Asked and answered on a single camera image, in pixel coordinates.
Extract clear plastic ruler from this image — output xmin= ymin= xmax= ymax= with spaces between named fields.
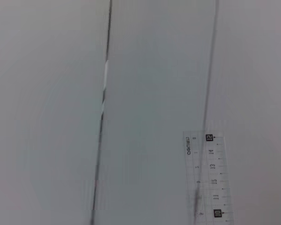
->
xmin=182 ymin=130 xmax=235 ymax=225

